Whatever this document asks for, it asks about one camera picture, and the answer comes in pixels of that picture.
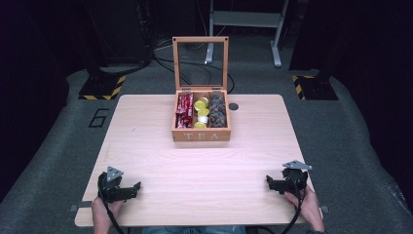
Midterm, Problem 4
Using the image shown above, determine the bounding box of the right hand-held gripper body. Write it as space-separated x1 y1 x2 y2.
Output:
275 159 314 197

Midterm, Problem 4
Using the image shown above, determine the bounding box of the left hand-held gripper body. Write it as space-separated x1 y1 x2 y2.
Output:
97 166 134 204

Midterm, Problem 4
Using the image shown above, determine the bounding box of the person's left hand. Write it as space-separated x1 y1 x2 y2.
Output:
91 196 125 226

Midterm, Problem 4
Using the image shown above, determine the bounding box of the person's right hand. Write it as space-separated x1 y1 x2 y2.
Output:
284 185 321 225

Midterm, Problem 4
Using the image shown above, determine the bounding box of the pile of dark tea bags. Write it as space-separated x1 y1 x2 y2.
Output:
208 92 228 129

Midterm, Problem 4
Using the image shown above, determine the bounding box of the row of red sachets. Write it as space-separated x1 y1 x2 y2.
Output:
175 92 195 129

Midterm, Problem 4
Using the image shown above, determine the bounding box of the black base with hazard stripes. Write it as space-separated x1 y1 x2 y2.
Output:
78 73 127 101
290 74 339 101

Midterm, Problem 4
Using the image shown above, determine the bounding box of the wooden tea box with lid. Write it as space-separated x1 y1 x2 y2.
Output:
170 35 233 142

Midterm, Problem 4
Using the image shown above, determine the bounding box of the grey metal stand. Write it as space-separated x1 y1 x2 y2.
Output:
204 0 290 68

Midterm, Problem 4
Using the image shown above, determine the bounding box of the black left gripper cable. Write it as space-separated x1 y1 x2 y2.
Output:
97 189 127 234

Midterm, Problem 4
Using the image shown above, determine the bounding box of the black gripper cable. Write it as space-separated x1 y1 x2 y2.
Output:
281 176 307 234
97 189 127 234

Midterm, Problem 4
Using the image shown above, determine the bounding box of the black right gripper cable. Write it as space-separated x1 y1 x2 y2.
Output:
281 176 307 234

